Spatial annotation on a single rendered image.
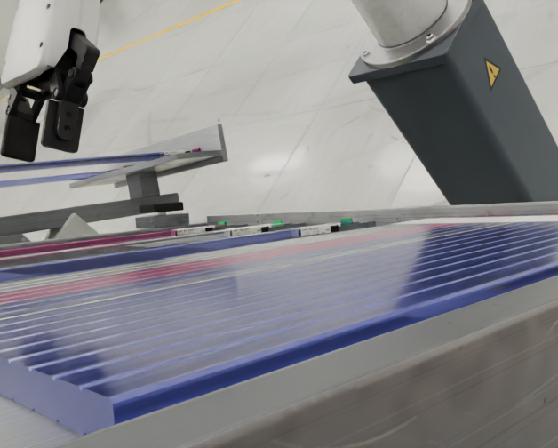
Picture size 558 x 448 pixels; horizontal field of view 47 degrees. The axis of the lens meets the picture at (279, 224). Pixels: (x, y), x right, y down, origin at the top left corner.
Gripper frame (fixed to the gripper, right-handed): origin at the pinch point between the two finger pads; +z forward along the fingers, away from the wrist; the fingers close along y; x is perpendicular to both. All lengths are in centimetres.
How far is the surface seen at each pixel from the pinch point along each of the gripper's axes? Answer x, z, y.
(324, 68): 170, -91, -133
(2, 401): -15.3, 15.1, 39.6
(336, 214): 33.5, 0.9, 6.6
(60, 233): 21.7, 4.8, -41.1
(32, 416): -15.3, 15.1, 41.6
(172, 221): 27.7, 2.3, -19.0
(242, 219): 33.6, 1.1, -10.8
